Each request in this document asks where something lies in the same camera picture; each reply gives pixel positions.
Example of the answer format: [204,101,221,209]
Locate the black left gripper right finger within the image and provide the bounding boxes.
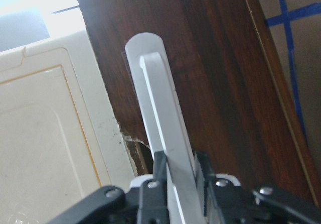
[195,151,251,223]

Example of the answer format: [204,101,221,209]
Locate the white drawer handle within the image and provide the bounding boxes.
[125,33,207,223]

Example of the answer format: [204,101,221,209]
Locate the cream plastic storage box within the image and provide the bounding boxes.
[1,31,135,223]

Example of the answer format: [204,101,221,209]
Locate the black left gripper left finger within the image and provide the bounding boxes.
[136,151,170,223]

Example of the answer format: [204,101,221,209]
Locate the dark wooden drawer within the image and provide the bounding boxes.
[78,0,320,205]

